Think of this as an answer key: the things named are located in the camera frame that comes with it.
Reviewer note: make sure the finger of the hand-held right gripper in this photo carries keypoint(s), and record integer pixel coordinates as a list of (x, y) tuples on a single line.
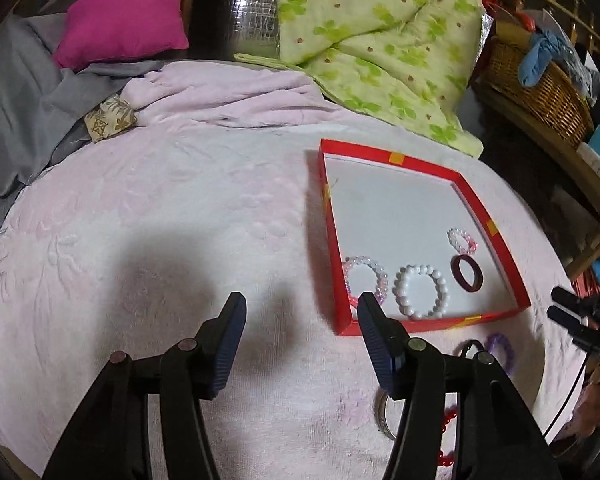
[(565, 321), (567, 299)]

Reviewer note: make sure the magenta pillow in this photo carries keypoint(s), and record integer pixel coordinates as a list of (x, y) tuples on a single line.
[(125, 15)]

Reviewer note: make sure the wooden railing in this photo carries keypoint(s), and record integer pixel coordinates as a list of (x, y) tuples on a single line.
[(570, 5)]

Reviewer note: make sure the blue cloth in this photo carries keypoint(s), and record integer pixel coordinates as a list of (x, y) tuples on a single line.
[(540, 60)]

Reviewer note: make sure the dark red bangle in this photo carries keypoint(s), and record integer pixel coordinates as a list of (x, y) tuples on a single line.
[(455, 272)]

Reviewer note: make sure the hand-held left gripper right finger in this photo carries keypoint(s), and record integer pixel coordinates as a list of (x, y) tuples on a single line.
[(377, 345)]

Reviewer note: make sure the pale pink blanket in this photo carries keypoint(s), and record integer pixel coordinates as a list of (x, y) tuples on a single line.
[(180, 210)]

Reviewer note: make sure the wicker basket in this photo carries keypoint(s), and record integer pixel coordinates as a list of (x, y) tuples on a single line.
[(550, 95)]

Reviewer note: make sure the silver foil panel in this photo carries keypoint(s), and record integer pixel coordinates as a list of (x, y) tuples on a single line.
[(255, 5)]

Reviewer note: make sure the small patterned cushion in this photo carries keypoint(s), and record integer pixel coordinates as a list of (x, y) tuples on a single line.
[(110, 117)]

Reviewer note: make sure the red cardboard tray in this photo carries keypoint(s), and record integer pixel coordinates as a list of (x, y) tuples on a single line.
[(395, 200)]

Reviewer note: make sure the silver bangle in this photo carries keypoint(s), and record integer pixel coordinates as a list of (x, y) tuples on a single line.
[(380, 420)]

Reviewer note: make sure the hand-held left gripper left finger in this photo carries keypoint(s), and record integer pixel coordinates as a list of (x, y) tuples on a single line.
[(227, 345)]

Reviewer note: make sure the curved wooden bench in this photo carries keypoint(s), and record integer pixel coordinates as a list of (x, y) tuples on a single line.
[(580, 170)]

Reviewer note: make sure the grey blanket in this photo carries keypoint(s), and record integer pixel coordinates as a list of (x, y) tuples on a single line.
[(20, 100)]

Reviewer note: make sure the green floral quilt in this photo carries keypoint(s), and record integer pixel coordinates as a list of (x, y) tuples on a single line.
[(380, 35)]

